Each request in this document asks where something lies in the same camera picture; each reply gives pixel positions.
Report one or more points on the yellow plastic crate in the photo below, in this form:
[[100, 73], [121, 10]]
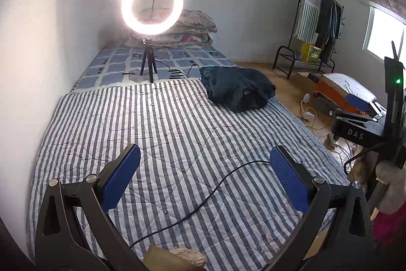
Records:
[[312, 53]]

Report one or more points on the white cushion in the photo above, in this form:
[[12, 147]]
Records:
[[345, 83]]

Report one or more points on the small grey plant pot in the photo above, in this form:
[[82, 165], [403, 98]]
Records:
[[297, 55]]

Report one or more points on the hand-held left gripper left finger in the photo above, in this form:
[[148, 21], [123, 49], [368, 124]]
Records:
[[122, 177]]

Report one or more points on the person's left hand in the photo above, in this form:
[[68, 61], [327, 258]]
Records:
[[187, 260]]

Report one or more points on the black tripod stand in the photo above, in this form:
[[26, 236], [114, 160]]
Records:
[[148, 58]]

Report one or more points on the blue flat box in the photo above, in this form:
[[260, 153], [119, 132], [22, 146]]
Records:
[[315, 78]]

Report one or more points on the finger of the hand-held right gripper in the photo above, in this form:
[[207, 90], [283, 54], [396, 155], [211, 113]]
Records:
[[358, 102], [355, 117]]

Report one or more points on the floral pillow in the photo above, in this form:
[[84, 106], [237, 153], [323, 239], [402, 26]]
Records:
[[199, 20]]

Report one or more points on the blue white striped quilt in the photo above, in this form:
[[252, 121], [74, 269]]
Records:
[[174, 131]]

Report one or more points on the dark green hanging jacket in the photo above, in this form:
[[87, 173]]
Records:
[[323, 20]]

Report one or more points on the white round device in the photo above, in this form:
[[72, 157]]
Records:
[[306, 98]]

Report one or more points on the blue denim hanging garment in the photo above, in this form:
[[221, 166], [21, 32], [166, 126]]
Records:
[[335, 20]]

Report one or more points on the person's right forearm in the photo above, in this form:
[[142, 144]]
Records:
[[391, 226]]

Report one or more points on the folded floral quilt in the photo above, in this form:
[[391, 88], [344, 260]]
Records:
[[184, 39]]

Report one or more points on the white power strip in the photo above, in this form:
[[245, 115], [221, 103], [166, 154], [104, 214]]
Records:
[[333, 140]]

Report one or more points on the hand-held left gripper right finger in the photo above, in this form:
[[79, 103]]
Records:
[[288, 177]]

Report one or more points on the white power adapter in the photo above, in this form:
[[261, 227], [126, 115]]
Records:
[[308, 115]]

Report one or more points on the person's right hand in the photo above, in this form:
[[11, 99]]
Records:
[[395, 188]]

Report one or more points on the window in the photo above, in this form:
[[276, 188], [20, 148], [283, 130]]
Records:
[[383, 33]]

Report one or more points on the brown cardboard box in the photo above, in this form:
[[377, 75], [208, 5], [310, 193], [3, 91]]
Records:
[[303, 82]]

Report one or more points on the blue checked bed sheet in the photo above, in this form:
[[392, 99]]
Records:
[[177, 63]]

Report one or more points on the grey white striped towel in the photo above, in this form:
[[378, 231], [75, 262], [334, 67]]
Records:
[[309, 13]]

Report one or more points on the teal plaid fleece jacket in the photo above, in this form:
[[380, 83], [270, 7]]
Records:
[[234, 87]]

